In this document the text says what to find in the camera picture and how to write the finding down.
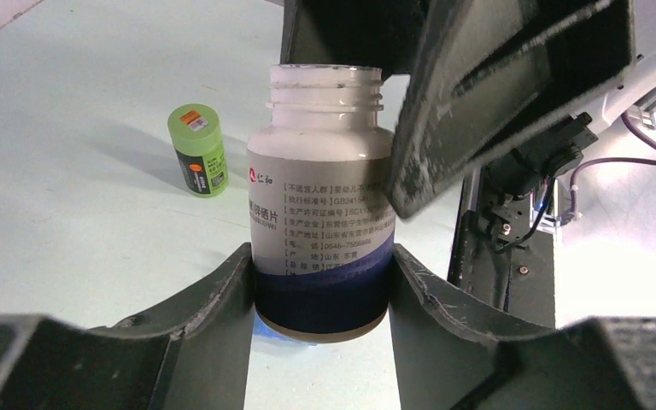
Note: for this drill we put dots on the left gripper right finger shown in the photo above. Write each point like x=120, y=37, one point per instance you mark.
x=453, y=351

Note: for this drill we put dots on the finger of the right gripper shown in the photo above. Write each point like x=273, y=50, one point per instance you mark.
x=490, y=75
x=359, y=33

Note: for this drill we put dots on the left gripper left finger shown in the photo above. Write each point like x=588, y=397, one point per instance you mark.
x=190, y=351

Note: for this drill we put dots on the blue pill organizer box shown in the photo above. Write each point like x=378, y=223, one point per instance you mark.
x=261, y=329

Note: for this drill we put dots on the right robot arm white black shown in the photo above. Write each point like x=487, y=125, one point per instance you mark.
x=588, y=113

